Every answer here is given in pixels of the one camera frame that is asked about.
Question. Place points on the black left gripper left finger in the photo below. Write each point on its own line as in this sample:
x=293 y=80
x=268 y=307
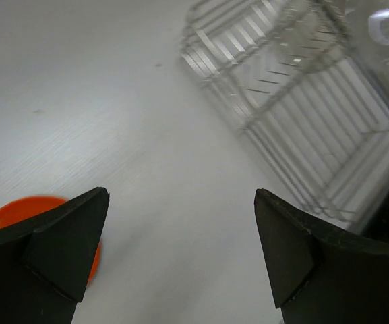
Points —
x=38 y=305

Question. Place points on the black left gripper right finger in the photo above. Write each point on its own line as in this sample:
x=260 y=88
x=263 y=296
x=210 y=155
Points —
x=318 y=272

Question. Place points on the orange plate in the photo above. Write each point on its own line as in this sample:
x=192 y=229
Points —
x=29 y=211

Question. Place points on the clear textured glass plate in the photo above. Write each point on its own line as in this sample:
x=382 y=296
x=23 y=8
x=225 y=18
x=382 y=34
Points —
x=368 y=22

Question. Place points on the silver wire dish rack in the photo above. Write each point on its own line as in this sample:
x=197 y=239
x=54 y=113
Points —
x=283 y=74

